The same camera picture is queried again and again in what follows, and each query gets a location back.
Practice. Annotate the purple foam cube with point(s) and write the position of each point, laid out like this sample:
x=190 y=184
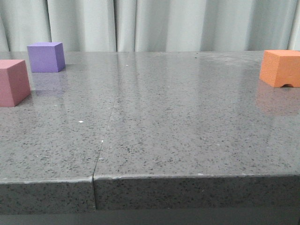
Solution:
x=46 y=57

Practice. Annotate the orange foam block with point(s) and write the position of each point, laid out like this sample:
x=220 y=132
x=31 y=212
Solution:
x=280 y=68

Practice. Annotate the pink foam cube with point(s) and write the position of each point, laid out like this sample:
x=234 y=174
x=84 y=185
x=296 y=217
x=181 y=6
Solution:
x=14 y=82

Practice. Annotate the grey-white curtain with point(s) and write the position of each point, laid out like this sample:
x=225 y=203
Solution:
x=151 y=25

